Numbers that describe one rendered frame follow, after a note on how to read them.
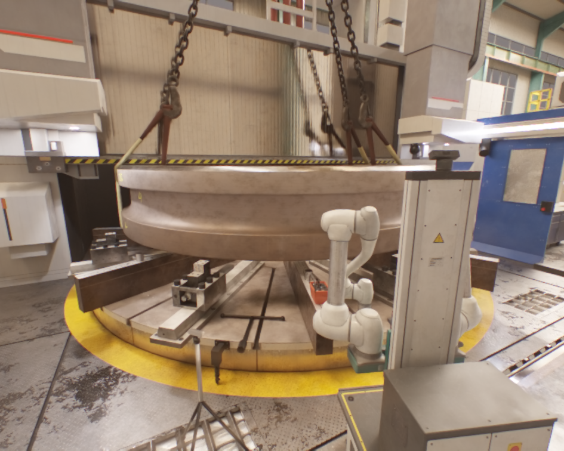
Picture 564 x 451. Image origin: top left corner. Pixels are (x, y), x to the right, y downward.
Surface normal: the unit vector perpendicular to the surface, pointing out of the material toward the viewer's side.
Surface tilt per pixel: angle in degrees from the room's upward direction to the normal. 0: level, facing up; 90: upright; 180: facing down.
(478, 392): 0
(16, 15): 90
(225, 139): 90
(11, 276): 90
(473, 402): 0
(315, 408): 0
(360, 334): 84
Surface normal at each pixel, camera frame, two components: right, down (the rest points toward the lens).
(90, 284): 0.78, 0.13
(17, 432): 0.00, -0.98
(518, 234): -0.89, 0.10
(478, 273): -0.62, 0.17
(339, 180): 0.23, 0.21
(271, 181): -0.03, 0.22
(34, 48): 0.45, 0.19
